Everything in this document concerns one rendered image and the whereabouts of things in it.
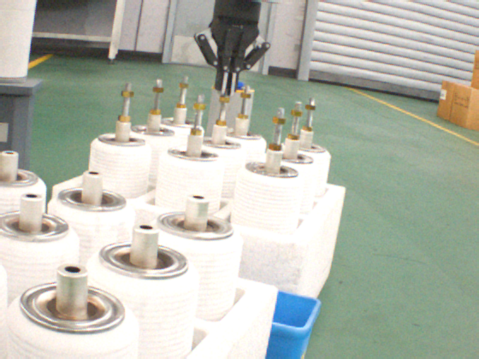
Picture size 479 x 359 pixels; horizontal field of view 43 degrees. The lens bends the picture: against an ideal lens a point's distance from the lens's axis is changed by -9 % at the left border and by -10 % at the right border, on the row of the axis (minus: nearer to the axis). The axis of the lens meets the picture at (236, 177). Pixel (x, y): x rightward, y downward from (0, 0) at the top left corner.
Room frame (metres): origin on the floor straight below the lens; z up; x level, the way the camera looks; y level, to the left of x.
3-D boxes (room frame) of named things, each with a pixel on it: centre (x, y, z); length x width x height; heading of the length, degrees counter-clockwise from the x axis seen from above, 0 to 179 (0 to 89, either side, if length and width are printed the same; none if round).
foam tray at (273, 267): (1.07, 0.04, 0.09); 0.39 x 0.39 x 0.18; 75
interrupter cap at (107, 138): (0.98, 0.18, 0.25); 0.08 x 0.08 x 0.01
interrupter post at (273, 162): (0.92, -0.05, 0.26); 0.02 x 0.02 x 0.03
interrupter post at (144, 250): (0.51, 0.07, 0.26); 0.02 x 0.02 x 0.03
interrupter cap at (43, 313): (0.39, 0.10, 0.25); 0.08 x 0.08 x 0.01
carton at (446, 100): (4.97, -1.69, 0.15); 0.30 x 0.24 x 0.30; 99
